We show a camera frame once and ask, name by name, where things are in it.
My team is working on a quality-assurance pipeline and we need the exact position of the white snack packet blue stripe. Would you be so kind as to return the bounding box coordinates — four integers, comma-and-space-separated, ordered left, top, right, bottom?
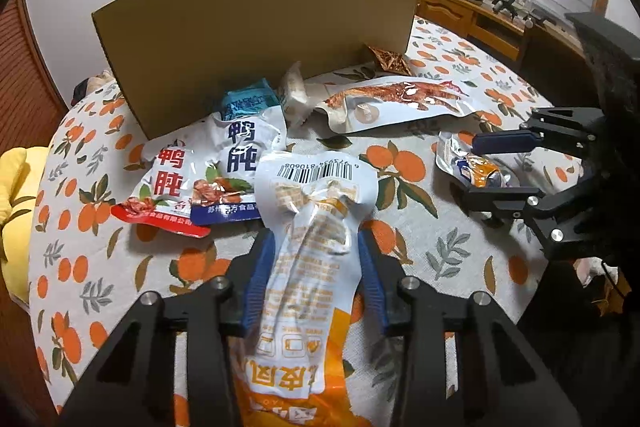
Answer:
189, 107, 287, 226

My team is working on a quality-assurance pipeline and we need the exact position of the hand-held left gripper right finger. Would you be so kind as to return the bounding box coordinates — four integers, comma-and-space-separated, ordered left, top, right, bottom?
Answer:
357, 227, 583, 427

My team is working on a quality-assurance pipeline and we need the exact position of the small brown snack packet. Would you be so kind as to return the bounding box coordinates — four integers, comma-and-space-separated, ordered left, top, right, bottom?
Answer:
367, 46, 413, 76

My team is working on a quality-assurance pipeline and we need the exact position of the small silver snack packet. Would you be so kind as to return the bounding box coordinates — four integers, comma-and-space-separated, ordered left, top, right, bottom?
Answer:
436, 130, 521, 190

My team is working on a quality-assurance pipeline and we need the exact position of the yellow pillow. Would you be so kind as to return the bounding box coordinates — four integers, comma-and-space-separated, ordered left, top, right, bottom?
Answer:
0, 147, 51, 303

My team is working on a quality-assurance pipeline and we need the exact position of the wooden cabinet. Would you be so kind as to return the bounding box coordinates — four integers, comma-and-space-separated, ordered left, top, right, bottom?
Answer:
415, 0, 591, 72

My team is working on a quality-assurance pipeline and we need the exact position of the white snack packet red stripe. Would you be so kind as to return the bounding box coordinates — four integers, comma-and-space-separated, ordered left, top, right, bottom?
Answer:
111, 139, 212, 239

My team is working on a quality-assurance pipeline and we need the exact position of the small white snack packet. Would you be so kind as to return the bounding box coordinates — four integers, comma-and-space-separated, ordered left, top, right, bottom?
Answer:
277, 62, 313, 128

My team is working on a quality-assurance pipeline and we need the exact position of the brown louvered wooden door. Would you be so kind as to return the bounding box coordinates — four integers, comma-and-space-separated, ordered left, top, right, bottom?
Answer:
0, 0, 71, 152

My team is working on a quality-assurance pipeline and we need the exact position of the flat white pouch orange print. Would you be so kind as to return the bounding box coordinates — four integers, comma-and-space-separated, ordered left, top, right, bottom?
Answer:
305, 77, 493, 135

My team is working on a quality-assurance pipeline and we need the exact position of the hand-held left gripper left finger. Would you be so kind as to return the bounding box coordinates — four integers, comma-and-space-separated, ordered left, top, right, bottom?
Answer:
55, 229, 276, 427

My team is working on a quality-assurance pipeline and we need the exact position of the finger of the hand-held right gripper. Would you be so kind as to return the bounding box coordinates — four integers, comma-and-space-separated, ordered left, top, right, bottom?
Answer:
462, 162, 608, 260
472, 107, 606, 154

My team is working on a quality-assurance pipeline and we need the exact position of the teal foil snack packet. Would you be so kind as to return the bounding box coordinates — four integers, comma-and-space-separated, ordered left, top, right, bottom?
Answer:
221, 78, 280, 122

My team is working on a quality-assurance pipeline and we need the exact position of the large white orange snack pouch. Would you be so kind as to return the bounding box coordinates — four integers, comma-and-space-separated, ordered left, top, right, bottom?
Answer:
235, 150, 378, 427

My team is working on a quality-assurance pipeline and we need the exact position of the brown cardboard panel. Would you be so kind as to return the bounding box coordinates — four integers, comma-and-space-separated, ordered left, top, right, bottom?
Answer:
91, 0, 425, 142

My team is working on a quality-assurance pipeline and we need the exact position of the orange fruit print bedsheet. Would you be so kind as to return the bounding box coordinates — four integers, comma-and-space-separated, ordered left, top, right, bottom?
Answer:
27, 14, 591, 427

